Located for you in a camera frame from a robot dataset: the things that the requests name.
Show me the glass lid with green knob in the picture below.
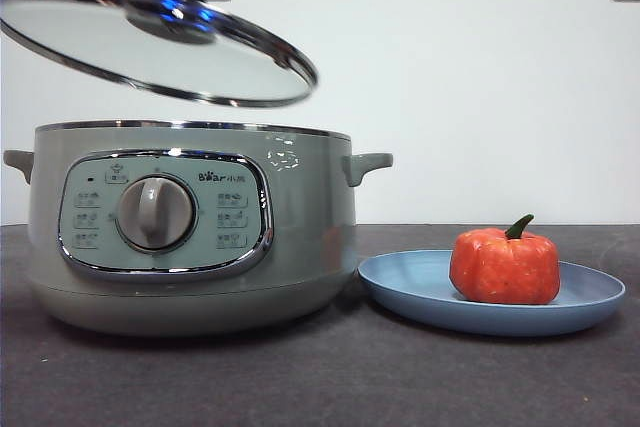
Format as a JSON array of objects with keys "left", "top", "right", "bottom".
[{"left": 0, "top": 0, "right": 320, "bottom": 110}]

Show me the orange pumpkin with green stem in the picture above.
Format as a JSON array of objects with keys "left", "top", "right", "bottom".
[{"left": 448, "top": 213, "right": 562, "bottom": 307}]

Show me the pale green electric steamer pot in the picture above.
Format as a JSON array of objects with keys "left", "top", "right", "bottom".
[{"left": 2, "top": 119, "right": 394, "bottom": 339}]

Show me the blue round plate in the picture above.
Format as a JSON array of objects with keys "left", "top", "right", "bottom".
[{"left": 357, "top": 249, "right": 627, "bottom": 339}]

